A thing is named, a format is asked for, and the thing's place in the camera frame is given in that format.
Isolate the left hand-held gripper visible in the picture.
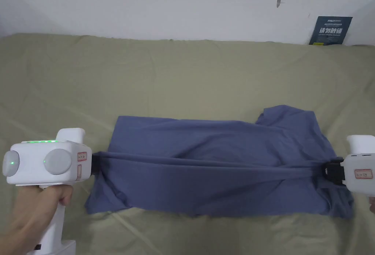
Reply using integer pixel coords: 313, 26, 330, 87
2, 127, 102, 255

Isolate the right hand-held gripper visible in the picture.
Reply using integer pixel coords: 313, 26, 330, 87
322, 134, 375, 197

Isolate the dark blue shirt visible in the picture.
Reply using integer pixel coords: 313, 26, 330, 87
85, 105, 355, 220

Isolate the person's left forearm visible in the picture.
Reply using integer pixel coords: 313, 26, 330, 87
0, 231, 33, 255

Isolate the person's left hand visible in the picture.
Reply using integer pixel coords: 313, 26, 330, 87
0, 185, 74, 248

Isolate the dark printed card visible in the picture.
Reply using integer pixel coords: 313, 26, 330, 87
309, 16, 353, 46

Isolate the bed with beige sheet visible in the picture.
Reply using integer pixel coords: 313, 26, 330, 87
0, 33, 375, 255

